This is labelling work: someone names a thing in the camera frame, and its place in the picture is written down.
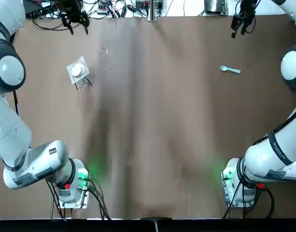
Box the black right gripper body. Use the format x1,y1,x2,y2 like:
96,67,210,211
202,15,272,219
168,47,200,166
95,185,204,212
238,0,260,16

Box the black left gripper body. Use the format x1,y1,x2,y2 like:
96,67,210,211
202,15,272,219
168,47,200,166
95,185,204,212
58,0,83,20

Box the pale green small spoon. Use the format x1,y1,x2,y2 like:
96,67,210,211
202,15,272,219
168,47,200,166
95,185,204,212
220,65,241,75

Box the white crucible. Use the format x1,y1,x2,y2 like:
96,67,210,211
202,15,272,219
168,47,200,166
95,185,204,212
70,63,85,77

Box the grey usb hub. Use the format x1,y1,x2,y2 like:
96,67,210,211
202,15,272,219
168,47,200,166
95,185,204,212
96,1,109,14

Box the black box red logo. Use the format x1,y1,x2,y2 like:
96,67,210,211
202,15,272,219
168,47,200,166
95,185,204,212
25,0,59,19

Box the clear tripod stand black legs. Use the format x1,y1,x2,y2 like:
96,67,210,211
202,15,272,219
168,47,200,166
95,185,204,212
66,56,93,91

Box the grey box with plugs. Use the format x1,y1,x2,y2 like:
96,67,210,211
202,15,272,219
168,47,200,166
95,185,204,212
135,0,150,10

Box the black looped cable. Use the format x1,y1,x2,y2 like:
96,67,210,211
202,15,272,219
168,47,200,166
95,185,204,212
31,14,75,31

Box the aluminium camera post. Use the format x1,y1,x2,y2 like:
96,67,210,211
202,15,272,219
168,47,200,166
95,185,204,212
148,0,160,21

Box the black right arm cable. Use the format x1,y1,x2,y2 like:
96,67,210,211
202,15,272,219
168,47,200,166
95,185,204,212
222,178,276,219

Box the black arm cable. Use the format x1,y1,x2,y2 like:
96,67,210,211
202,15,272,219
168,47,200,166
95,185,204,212
44,177,112,221
222,178,276,219

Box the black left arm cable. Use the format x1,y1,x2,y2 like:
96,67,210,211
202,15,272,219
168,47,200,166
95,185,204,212
44,177,112,221

